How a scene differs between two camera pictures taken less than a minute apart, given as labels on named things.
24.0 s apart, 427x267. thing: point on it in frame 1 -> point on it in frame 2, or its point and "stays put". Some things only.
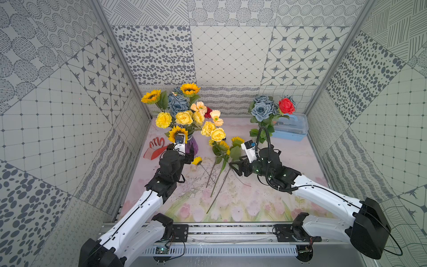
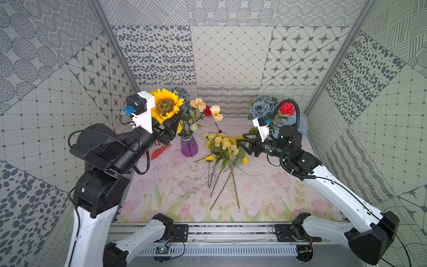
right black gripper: x=242 y=163 -> x=251 y=148
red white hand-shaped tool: x=156 y=148 stays put
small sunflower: x=197 y=161 -> x=209 y=158
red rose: x=286 y=106 stays put
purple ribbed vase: x=191 y=140 stays put
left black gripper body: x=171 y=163 -> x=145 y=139
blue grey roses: x=263 y=108 stays put
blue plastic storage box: x=291 y=127 stays put
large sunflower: x=177 y=129 -> x=167 y=104
